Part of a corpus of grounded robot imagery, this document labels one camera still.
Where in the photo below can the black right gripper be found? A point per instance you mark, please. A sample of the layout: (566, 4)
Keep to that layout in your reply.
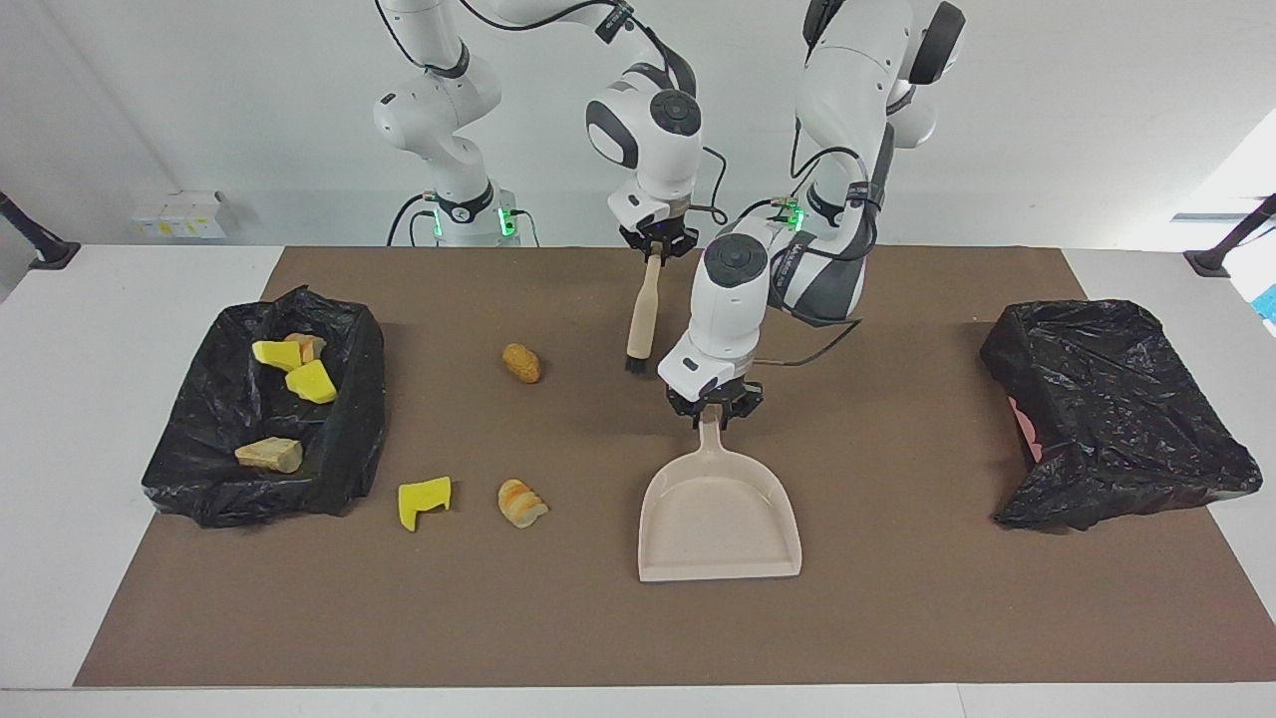
(678, 239)

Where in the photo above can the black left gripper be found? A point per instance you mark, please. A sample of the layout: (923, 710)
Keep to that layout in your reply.
(748, 397)

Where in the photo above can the beige plastic dustpan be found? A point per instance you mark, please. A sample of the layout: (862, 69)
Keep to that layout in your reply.
(718, 529)

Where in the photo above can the brown bread roll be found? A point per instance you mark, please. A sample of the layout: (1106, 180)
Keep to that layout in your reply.
(521, 364)

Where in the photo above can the notched yellow sponge piece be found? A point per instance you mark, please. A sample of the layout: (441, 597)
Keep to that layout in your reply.
(419, 504)

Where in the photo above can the orange striped croissant piece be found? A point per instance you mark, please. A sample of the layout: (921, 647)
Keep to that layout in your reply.
(309, 346)

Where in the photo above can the small yellow sponge piece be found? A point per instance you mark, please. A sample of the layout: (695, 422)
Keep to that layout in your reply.
(274, 355)

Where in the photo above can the pale croissant piece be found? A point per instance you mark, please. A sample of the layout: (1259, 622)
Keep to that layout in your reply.
(269, 454)

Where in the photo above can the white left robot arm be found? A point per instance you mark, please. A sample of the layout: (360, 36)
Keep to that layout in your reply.
(733, 319)

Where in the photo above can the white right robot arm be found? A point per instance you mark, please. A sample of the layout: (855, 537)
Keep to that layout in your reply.
(439, 110)

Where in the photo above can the pink plastic bin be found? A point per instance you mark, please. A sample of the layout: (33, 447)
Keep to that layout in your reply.
(1025, 429)

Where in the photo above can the black trash bag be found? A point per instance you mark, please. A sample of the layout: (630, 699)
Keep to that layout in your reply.
(1116, 419)
(349, 449)

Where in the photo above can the brown table mat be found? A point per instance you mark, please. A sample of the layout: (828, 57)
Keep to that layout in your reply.
(638, 638)

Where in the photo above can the blue object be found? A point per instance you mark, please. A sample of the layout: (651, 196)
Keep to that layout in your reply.
(1269, 304)

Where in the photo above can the white wall outlet box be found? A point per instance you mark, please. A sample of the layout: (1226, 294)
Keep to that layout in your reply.
(179, 214)

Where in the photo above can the black camera stand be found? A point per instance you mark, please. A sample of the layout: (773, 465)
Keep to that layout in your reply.
(1211, 261)
(50, 254)

